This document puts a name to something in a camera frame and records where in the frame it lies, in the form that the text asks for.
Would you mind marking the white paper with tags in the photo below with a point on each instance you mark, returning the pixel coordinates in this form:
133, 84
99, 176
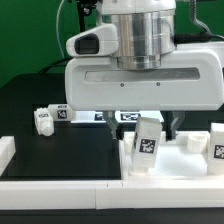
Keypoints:
121, 116

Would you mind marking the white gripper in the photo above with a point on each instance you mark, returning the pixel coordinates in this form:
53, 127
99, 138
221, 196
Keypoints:
189, 78

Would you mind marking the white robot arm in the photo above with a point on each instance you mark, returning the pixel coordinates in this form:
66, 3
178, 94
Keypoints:
133, 60

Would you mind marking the white square table top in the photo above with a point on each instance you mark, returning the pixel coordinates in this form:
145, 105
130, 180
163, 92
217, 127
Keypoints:
185, 157

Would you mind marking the black camera pole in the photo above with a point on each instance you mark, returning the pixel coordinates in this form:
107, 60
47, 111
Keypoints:
85, 8

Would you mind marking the white front obstacle bar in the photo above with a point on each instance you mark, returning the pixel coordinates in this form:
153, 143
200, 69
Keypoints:
44, 195

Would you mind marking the white left obstacle block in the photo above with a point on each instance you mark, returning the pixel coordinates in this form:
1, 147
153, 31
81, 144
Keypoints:
7, 151

